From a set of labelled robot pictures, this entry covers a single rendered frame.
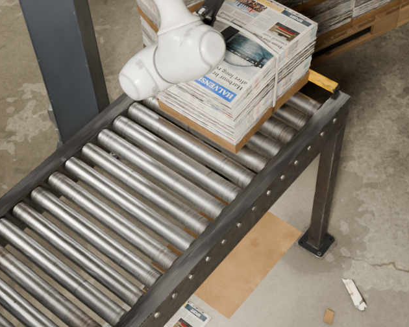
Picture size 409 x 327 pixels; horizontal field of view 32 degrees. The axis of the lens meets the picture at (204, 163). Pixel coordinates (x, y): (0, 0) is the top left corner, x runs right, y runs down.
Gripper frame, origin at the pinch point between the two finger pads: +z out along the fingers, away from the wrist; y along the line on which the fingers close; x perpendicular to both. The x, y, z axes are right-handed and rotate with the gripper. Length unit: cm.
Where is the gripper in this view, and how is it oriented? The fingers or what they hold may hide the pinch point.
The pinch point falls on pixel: (237, 6)
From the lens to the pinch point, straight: 191.2
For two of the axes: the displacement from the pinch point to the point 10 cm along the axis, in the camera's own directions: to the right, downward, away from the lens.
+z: 6.3, -5.7, 5.2
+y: -0.2, 6.6, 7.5
